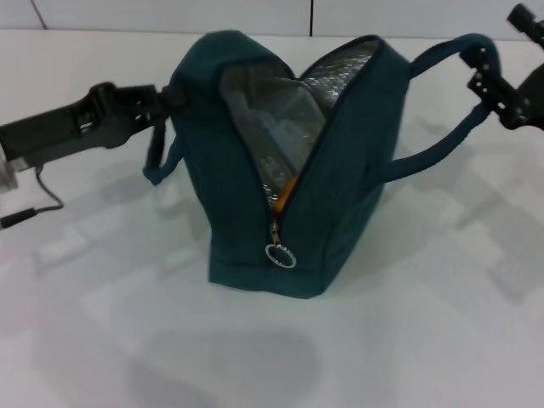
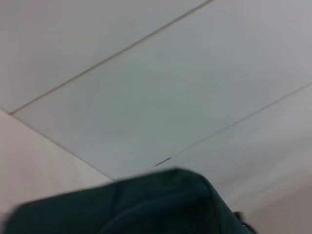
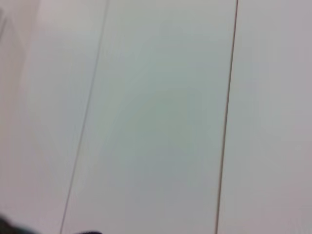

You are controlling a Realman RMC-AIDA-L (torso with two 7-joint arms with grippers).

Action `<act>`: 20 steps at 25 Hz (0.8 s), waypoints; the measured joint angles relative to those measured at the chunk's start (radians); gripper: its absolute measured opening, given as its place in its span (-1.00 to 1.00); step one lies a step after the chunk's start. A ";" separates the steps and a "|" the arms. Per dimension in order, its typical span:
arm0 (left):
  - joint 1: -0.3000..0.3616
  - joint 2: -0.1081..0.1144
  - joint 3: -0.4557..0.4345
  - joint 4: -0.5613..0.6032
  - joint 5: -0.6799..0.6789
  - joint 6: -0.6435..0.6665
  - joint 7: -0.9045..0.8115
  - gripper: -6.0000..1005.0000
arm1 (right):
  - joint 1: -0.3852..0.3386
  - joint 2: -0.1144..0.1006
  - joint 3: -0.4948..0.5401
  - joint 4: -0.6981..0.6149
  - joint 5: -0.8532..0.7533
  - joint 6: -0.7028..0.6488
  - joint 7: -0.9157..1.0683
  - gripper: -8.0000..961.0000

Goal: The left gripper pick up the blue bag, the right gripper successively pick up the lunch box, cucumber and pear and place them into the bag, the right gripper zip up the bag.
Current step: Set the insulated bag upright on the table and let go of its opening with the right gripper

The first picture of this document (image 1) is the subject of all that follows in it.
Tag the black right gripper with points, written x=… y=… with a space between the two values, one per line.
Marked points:
x=527 y=100

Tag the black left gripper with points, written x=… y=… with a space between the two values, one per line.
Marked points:
x=64 y=123

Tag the dark teal lunch bag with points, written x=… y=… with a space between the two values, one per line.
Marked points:
x=340 y=191

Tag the clear blue-rimmed food container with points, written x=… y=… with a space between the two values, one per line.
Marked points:
x=276 y=123

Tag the yellow orange pear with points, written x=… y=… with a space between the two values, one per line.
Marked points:
x=285 y=195

